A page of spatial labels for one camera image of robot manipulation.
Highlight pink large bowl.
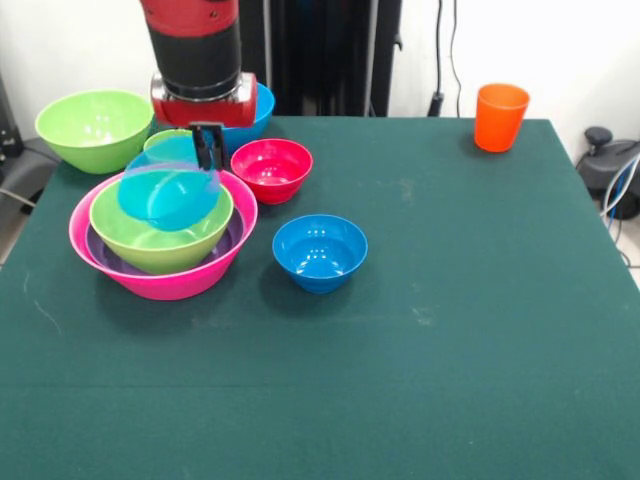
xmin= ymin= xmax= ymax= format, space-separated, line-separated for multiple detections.
xmin=68 ymin=162 xmax=259 ymax=302

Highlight orange cup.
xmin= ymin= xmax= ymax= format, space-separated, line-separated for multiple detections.
xmin=474 ymin=82 xmax=531 ymax=154

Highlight purple shallow bowl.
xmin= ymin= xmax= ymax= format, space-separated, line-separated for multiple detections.
xmin=85 ymin=205 xmax=245 ymax=279

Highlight lime green large bowl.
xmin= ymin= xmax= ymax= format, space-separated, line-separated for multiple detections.
xmin=88 ymin=168 xmax=235 ymax=276
xmin=34 ymin=88 xmax=155 ymax=175

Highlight black stand base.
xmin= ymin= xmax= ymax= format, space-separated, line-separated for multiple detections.
xmin=574 ymin=126 xmax=640 ymax=221
xmin=0 ymin=74 xmax=61 ymax=201

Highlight grey cable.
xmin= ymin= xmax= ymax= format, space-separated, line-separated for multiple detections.
xmin=0 ymin=187 xmax=37 ymax=209

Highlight blue large bowl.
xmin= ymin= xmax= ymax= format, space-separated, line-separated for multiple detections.
xmin=219 ymin=82 xmax=276 ymax=159

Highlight dark green table cloth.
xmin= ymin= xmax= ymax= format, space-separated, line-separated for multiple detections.
xmin=0 ymin=112 xmax=640 ymax=480

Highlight thin black cable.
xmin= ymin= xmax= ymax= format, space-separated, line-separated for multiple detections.
xmin=449 ymin=0 xmax=464 ymax=120

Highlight lime green small cup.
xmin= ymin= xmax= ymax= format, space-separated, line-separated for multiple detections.
xmin=143 ymin=128 xmax=197 ymax=165

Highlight red small bowl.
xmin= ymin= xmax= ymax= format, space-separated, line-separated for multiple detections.
xmin=230 ymin=138 xmax=314 ymax=206

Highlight dark blue small bowl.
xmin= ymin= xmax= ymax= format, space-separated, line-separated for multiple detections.
xmin=271 ymin=214 xmax=368 ymax=295

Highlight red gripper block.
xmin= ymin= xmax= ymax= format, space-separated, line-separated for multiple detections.
xmin=151 ymin=73 xmax=260 ymax=171

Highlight black cable with plug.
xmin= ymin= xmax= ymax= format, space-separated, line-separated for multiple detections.
xmin=429 ymin=0 xmax=447 ymax=117

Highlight tangled floor cables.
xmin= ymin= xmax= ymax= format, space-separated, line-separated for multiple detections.
xmin=603 ymin=154 xmax=640 ymax=271

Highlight turquoise bowl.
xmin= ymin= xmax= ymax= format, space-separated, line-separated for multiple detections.
xmin=117 ymin=135 xmax=222 ymax=233

